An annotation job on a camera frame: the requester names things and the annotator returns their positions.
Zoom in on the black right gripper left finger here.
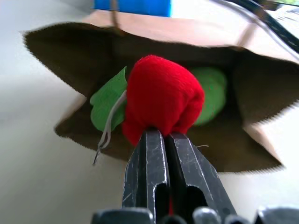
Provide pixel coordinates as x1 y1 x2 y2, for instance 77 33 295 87
121 129 171 214

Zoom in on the red plush strawberry toy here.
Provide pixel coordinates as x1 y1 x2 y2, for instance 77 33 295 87
89 55 206 165

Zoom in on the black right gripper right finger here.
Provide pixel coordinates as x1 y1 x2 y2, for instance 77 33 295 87
168 132 238 217

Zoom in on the brown paper bag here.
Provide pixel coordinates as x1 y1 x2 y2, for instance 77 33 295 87
21 10 299 173

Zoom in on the green plush toy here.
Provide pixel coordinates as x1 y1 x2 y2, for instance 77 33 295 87
190 67 228 128

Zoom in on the blue box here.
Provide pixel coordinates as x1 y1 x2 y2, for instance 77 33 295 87
93 0 173 18

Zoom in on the black cable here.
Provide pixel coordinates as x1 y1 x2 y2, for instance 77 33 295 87
214 0 299 63

